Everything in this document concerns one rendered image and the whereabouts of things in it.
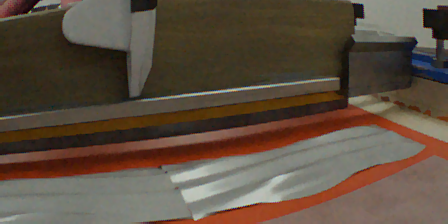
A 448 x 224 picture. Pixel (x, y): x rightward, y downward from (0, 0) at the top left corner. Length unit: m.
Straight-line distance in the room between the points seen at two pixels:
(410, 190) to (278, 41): 0.15
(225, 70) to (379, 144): 0.12
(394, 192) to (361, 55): 0.15
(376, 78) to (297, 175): 0.15
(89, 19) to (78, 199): 0.10
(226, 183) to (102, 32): 0.11
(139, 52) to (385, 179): 0.16
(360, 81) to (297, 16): 0.08
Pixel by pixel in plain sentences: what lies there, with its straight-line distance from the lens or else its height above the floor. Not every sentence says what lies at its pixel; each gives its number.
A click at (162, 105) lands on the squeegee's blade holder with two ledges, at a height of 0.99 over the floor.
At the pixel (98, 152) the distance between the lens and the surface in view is 0.28.
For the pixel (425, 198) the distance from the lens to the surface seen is 0.21.
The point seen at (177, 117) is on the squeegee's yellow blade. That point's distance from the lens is 0.28.
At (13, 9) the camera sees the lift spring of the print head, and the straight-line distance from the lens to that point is 0.90.
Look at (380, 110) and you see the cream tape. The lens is 0.37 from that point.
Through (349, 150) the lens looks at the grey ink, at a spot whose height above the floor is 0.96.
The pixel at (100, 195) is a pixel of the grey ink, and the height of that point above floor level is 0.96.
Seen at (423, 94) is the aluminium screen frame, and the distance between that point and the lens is 0.37.
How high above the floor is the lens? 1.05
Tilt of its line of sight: 13 degrees down
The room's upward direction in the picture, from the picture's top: 2 degrees counter-clockwise
